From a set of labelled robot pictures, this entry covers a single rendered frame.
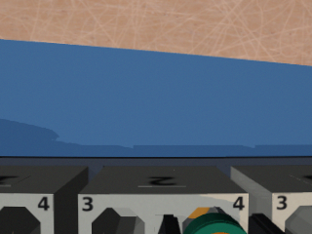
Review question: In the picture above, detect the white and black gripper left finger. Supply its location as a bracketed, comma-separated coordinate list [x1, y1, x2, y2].
[163, 214, 181, 234]

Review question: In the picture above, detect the blue flat mat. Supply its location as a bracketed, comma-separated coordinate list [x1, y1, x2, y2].
[0, 39, 312, 157]

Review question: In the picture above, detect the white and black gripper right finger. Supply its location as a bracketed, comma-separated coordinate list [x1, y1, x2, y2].
[248, 214, 286, 234]

